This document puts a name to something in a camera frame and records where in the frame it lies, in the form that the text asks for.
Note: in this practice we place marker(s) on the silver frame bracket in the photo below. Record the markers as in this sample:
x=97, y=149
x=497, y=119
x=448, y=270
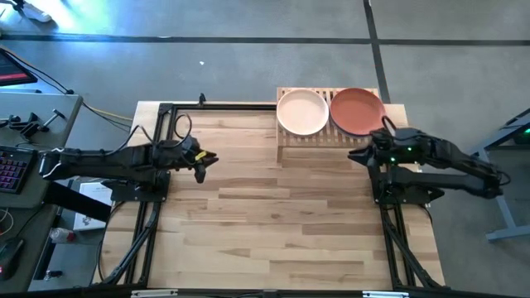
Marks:
x=153, y=294
x=385, y=294

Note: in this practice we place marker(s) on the pale round plate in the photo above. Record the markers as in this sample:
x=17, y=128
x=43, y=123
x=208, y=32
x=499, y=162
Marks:
x=302, y=111

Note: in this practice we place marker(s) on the grey metal table stand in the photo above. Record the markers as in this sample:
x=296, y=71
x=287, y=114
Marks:
x=494, y=207

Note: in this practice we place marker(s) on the person's white shoe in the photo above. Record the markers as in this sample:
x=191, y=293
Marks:
x=37, y=13

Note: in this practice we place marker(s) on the clear plastic bottle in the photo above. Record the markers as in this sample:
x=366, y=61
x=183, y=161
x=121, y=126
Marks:
x=62, y=236

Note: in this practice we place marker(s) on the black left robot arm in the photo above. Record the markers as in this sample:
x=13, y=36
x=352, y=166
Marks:
x=107, y=161

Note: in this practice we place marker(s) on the wooden slatted shelf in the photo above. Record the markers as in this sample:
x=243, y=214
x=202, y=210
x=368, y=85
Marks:
x=314, y=140

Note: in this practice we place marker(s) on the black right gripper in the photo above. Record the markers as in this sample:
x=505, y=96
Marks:
x=391, y=147

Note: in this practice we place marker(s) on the black aluminium table frame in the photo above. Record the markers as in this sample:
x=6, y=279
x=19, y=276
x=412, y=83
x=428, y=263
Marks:
x=141, y=244

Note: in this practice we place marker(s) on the black backlit keyboard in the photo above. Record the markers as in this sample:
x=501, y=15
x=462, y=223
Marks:
x=14, y=169

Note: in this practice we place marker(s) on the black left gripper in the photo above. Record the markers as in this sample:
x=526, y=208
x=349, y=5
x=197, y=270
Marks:
x=188, y=155

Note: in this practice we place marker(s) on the grey desk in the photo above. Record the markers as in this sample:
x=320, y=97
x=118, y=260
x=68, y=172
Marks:
x=58, y=140

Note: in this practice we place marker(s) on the orange round plate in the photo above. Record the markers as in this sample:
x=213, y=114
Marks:
x=357, y=111

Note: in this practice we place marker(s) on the black desk clamp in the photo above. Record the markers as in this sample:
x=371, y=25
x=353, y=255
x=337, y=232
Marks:
x=25, y=126

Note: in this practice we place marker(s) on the small black knob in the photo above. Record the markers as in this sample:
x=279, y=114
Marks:
x=53, y=274

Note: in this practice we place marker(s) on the small black frame clip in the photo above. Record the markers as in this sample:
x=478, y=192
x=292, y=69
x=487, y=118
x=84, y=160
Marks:
x=201, y=99

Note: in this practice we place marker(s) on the black flat bar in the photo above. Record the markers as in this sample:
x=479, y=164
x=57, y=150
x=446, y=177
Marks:
x=78, y=203

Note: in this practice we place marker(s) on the white paper booklet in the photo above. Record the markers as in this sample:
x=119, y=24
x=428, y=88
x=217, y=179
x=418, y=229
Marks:
x=97, y=191

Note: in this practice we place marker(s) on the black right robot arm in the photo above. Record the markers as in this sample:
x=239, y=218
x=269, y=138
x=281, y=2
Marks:
x=455, y=165

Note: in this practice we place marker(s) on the black computer mouse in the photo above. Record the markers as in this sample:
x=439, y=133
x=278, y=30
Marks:
x=10, y=256

